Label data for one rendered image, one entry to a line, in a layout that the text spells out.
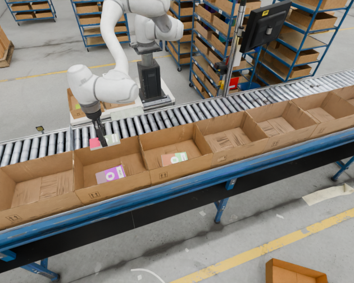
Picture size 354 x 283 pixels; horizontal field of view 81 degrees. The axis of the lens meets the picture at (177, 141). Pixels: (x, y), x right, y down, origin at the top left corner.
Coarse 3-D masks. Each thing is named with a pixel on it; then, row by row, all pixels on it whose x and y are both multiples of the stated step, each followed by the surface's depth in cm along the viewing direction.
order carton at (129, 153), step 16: (128, 144) 134; (80, 160) 130; (96, 160) 135; (112, 160) 138; (128, 160) 138; (144, 160) 124; (80, 176) 123; (128, 176) 110; (144, 176) 116; (80, 192) 107; (96, 192) 111; (112, 192) 116; (128, 192) 121
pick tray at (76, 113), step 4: (68, 88) 203; (68, 92) 203; (68, 96) 196; (72, 96) 210; (68, 100) 190; (72, 100) 205; (76, 100) 205; (72, 104) 200; (72, 108) 196; (80, 108) 182; (72, 112) 182; (76, 112) 183; (80, 112) 184; (72, 116) 184; (76, 116) 186; (80, 116) 187; (84, 116) 189
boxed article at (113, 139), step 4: (108, 136) 117; (112, 136) 117; (116, 136) 117; (92, 140) 115; (96, 140) 115; (108, 140) 115; (112, 140) 115; (116, 140) 115; (92, 144) 113; (96, 144) 113; (100, 144) 113; (108, 144) 113; (112, 144) 114; (92, 148) 112; (96, 148) 113
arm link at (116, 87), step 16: (112, 0) 100; (112, 16) 100; (112, 32) 97; (112, 48) 93; (96, 80) 84; (112, 80) 83; (128, 80) 84; (96, 96) 86; (112, 96) 84; (128, 96) 84
